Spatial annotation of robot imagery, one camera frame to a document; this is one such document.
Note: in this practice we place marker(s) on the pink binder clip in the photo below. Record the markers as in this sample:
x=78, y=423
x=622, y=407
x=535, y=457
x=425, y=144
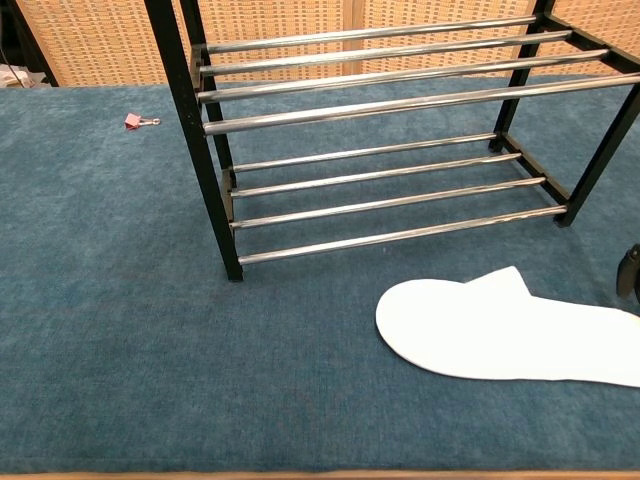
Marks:
x=132, y=121

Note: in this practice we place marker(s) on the blue carpet mat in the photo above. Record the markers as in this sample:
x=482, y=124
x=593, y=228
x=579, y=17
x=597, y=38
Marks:
x=150, y=325

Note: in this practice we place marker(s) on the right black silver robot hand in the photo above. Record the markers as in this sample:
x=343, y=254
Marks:
x=629, y=275

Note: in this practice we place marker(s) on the woven wood folding screen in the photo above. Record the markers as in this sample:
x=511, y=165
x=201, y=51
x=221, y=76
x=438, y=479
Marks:
x=100, y=40

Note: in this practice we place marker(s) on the white slipper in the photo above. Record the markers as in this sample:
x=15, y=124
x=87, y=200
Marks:
x=475, y=330

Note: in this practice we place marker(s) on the black chrome shoe rack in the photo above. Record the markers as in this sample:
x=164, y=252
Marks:
x=186, y=100

